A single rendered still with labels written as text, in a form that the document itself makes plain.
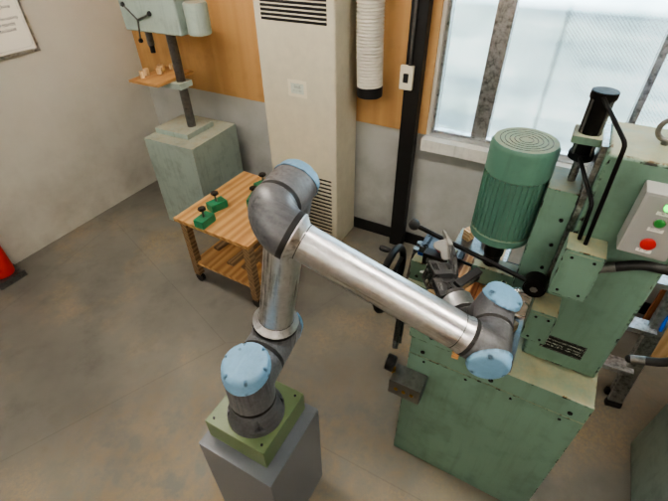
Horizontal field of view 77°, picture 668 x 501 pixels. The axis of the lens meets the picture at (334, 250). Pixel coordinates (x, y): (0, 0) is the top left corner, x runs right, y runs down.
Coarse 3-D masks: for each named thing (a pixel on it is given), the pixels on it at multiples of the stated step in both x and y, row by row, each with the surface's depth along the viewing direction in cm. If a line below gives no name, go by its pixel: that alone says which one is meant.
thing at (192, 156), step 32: (128, 0) 252; (160, 0) 242; (192, 0) 246; (160, 32) 255; (192, 32) 247; (160, 64) 292; (160, 128) 298; (192, 128) 298; (224, 128) 307; (160, 160) 302; (192, 160) 287; (224, 160) 314; (192, 192) 307
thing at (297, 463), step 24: (312, 408) 152; (312, 432) 154; (216, 456) 142; (240, 456) 139; (288, 456) 139; (312, 456) 164; (216, 480) 161; (240, 480) 145; (264, 480) 133; (288, 480) 146; (312, 480) 174
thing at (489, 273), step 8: (472, 264) 139; (480, 264) 139; (504, 264) 138; (512, 264) 138; (488, 272) 137; (496, 272) 136; (504, 272) 135; (480, 280) 141; (488, 280) 139; (496, 280) 138; (504, 280) 136; (512, 280) 135
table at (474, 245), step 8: (456, 240) 171; (464, 240) 171; (472, 240) 170; (472, 248) 167; (480, 248) 166; (416, 280) 157; (424, 288) 154; (416, 336) 139; (424, 336) 137; (432, 344) 138; (440, 344) 136
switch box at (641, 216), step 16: (640, 192) 94; (656, 192) 89; (640, 208) 92; (656, 208) 90; (624, 224) 99; (640, 224) 93; (624, 240) 97; (640, 240) 95; (656, 240) 94; (656, 256) 96
